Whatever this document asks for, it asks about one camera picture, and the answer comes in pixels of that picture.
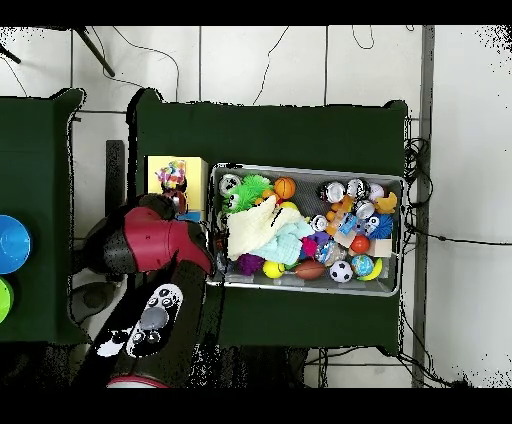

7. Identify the green plastic bowl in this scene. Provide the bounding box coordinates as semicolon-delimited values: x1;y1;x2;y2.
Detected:
0;275;15;324

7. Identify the blue globe ball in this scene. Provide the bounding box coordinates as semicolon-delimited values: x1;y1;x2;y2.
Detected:
350;254;375;278

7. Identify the long black tripod leg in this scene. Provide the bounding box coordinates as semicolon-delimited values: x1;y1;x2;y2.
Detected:
73;26;117;78

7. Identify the wooden three-hole box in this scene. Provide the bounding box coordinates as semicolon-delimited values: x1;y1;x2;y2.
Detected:
143;155;210;223

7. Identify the silver mesh bin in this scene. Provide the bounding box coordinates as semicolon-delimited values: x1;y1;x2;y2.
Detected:
205;162;405;298

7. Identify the yellow smiley ball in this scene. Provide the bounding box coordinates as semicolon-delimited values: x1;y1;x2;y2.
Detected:
262;260;286;280

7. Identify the large blue spiky puffer toy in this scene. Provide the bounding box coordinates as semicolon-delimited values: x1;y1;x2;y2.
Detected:
361;213;396;241

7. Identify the thin black floor cable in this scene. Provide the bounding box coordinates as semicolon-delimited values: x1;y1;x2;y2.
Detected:
91;26;181;101
251;26;290;106

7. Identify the black standing panel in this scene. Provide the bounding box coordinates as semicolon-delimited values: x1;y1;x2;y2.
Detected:
104;139;126;217

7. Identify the black white soccer ball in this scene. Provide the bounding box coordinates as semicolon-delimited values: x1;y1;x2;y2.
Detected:
328;260;354;284

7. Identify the blue plastic bowl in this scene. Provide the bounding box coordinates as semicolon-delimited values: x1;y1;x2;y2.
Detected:
0;214;32;276

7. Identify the green spiky puffer toy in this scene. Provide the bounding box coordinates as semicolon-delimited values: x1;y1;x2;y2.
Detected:
220;174;274;214

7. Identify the short black tripod leg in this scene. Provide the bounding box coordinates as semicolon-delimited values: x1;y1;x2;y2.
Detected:
0;43;22;65

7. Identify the knotted polka dot cloth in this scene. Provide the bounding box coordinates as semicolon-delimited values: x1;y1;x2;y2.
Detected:
154;159;188;190

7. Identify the brown toy football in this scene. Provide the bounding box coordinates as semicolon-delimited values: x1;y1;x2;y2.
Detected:
293;260;327;281

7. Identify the grey round floor stand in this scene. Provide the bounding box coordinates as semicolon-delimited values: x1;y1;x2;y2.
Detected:
71;281;117;323

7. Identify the black cable bundle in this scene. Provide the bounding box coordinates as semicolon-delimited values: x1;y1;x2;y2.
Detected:
402;137;434;209

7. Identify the dark green side tablecloth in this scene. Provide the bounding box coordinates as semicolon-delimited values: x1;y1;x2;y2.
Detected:
0;87;94;346

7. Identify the cream yellow cloth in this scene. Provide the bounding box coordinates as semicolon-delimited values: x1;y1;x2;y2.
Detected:
225;195;307;261

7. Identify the light blue cloth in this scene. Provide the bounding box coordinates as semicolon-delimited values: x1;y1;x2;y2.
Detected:
251;219;315;266

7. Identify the orange toy basketball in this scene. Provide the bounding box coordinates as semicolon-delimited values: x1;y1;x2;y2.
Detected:
273;176;297;200

